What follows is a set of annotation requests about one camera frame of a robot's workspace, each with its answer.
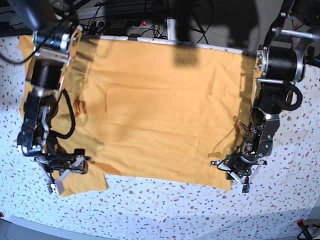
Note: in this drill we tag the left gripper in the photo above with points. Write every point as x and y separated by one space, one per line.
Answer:
237 168

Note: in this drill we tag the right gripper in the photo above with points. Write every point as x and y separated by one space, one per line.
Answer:
64 163

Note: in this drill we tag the yellow T-shirt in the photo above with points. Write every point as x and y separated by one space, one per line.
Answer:
157 111

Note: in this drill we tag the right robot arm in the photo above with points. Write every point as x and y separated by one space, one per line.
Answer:
55 37

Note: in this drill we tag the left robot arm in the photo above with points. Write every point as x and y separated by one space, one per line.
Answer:
280 64

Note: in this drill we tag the terrazzo patterned tablecloth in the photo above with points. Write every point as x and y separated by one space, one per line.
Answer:
142 208

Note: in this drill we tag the red clamp bottom right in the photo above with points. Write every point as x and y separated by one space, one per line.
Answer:
304 232

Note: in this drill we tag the black table clamp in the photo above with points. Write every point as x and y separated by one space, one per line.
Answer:
133 37

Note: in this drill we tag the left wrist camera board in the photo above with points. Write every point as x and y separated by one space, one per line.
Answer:
246 188

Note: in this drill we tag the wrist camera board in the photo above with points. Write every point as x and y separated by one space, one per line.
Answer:
56 185
246 188

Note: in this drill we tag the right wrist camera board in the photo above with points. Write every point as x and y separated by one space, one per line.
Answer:
56 185

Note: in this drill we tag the white table leg post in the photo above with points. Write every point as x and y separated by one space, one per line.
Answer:
171 29

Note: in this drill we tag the power strip with red switch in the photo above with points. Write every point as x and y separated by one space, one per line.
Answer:
122 23

